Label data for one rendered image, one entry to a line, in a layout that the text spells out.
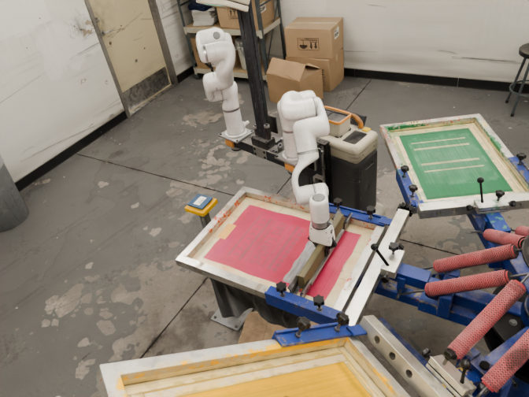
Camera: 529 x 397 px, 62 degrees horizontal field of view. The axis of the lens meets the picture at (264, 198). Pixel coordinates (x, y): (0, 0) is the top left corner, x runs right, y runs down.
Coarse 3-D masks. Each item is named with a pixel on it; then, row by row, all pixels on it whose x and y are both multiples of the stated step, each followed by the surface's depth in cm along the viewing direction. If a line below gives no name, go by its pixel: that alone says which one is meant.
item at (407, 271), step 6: (402, 264) 173; (402, 270) 170; (408, 270) 170; (414, 270) 169; (420, 270) 169; (426, 270) 169; (396, 276) 171; (402, 276) 169; (408, 276) 168; (414, 276) 167; (420, 276) 167; (426, 276) 166; (408, 282) 169; (414, 282) 168; (420, 282) 166; (426, 282) 165; (420, 288) 168
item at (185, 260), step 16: (240, 192) 232; (256, 192) 231; (224, 208) 224; (304, 208) 217; (208, 224) 215; (368, 224) 201; (368, 240) 192; (192, 256) 204; (368, 256) 185; (208, 272) 191; (224, 272) 189; (352, 272) 180; (240, 288) 185; (256, 288) 180; (352, 288) 173; (336, 304) 168; (336, 320) 163
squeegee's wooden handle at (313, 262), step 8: (336, 216) 197; (336, 224) 193; (336, 232) 194; (320, 248) 183; (312, 256) 180; (320, 256) 183; (312, 264) 177; (304, 272) 174; (312, 272) 178; (304, 280) 173
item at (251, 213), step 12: (240, 216) 223; (252, 216) 221; (264, 216) 220; (276, 216) 219; (288, 216) 218; (240, 228) 215; (300, 240) 203; (348, 240) 199; (336, 252) 194; (348, 252) 193
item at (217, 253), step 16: (224, 240) 210; (208, 256) 203; (224, 256) 202; (288, 256) 196; (256, 272) 192; (272, 272) 190; (288, 272) 189; (320, 272) 187; (336, 272) 185; (320, 288) 180
